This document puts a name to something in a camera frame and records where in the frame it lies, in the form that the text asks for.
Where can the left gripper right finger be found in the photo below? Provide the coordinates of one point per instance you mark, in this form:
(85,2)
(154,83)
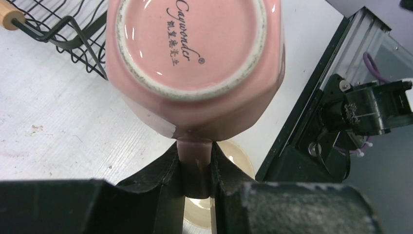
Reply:
(241,205)

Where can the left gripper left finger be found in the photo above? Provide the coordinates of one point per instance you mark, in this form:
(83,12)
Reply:
(150,201)

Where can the pink mug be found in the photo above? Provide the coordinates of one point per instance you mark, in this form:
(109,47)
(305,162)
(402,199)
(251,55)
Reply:
(197,71)

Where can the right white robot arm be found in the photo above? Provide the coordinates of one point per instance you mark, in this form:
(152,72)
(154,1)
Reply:
(365,110)

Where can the cream plate with black accent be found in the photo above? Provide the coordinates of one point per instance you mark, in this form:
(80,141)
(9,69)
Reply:
(197,215)

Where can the black wire dish rack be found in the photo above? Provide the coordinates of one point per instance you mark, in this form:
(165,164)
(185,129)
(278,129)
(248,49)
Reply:
(76,27)

